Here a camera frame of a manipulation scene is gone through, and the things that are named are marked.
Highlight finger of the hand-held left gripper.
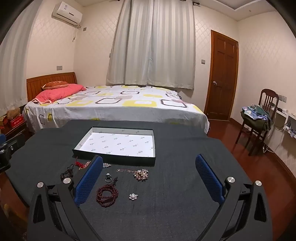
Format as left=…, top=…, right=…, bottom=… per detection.
left=0, top=133, right=26, bottom=154

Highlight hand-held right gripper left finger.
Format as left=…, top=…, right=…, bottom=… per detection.
left=27, top=155, right=104, bottom=241

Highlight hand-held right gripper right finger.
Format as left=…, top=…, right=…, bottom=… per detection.
left=195, top=154, right=273, bottom=241

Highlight red knot charm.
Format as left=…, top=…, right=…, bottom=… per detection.
left=74, top=158, right=87, bottom=171

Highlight black beaded bracelet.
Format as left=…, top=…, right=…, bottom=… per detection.
left=60, top=164, right=75, bottom=181

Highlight crystal bead bracelet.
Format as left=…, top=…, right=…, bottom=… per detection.
left=84, top=161, right=112, bottom=168

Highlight dark red beaded bracelet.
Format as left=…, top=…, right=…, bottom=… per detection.
left=96, top=176, right=119, bottom=208

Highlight dark shallow box tray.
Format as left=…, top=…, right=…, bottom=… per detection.
left=72, top=126, right=157, bottom=167

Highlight flower pendant necklace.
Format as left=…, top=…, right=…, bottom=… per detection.
left=117, top=168, right=149, bottom=182

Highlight red box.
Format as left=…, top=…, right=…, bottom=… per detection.
left=9, top=115, right=25, bottom=128

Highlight brown teddy bear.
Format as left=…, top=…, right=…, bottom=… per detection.
left=6, top=108, right=21, bottom=120

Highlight pink pillow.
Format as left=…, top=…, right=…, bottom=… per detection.
left=32, top=84, right=87, bottom=104

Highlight wooden headboard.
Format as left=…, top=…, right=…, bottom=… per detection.
left=26, top=72, right=77, bottom=102

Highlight brown cushion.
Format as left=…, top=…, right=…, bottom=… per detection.
left=42, top=81, right=69, bottom=90

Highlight white sheer curtain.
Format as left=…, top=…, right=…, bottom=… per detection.
left=0, top=21, right=31, bottom=114

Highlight pile of clothes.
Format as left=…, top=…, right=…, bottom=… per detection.
left=240, top=105, right=272, bottom=135

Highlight bed with patterned sheet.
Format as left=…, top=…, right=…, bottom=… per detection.
left=23, top=85, right=210, bottom=135

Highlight white desk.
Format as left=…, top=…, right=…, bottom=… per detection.
left=269, top=108, right=296, bottom=153

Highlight wooden door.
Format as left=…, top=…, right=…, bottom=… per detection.
left=203, top=30, right=239, bottom=121

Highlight wooden chair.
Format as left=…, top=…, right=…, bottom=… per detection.
left=235, top=89, right=279, bottom=156

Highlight white air conditioner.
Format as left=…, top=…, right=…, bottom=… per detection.
left=51, top=1, right=83, bottom=26

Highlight grey striped curtain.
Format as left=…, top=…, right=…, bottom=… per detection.
left=106, top=0, right=196, bottom=90

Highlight white cables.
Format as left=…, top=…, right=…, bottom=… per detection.
left=263, top=124, right=292, bottom=153

